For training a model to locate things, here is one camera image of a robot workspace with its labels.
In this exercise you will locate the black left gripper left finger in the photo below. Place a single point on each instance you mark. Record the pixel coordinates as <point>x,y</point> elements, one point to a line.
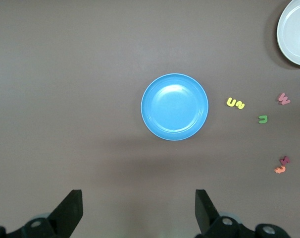
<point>53,225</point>

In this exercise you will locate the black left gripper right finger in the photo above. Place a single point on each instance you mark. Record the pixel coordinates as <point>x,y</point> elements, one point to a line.
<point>214,225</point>

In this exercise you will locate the green foam letter u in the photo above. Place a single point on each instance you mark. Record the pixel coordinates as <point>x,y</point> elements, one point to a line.
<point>266,117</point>

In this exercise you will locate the yellow foam letter u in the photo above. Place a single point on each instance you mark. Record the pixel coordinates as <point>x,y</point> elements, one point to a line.
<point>231,105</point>

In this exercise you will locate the orange foam letter t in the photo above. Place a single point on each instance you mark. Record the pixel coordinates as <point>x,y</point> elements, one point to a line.
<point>280,170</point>

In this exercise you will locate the dark red foam letter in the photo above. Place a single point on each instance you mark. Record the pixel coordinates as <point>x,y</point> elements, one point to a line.
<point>285,160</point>

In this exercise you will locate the blue round plate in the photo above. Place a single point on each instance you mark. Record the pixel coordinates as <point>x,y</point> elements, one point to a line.
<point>174,106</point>

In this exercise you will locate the pink foam letter w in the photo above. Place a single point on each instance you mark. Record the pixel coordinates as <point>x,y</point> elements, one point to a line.
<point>284,99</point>

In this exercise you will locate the cream round plate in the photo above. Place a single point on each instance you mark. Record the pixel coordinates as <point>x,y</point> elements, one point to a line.
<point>294,32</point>

